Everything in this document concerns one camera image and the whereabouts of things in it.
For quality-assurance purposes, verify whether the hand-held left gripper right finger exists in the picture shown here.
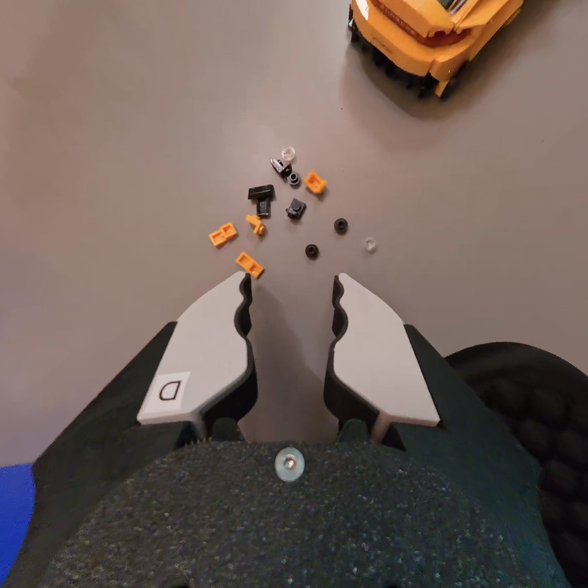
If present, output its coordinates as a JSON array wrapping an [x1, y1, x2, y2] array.
[[324, 273, 442, 445]]

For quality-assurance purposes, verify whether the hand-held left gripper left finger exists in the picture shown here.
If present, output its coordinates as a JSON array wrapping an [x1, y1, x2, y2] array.
[[137, 271, 258, 448]]

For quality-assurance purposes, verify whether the cluster of small toy parts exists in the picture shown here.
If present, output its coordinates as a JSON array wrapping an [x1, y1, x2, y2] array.
[[208, 146, 378, 280]]

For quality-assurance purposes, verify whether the yellow toy brick car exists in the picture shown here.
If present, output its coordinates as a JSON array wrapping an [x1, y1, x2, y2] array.
[[349, 0, 524, 98]]

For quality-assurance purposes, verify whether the person's black clothing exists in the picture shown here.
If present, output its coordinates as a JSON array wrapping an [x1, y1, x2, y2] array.
[[446, 342, 588, 588]]

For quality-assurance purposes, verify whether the blue plastic bin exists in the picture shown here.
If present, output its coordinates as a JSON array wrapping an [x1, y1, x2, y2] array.
[[0, 464, 36, 568]]

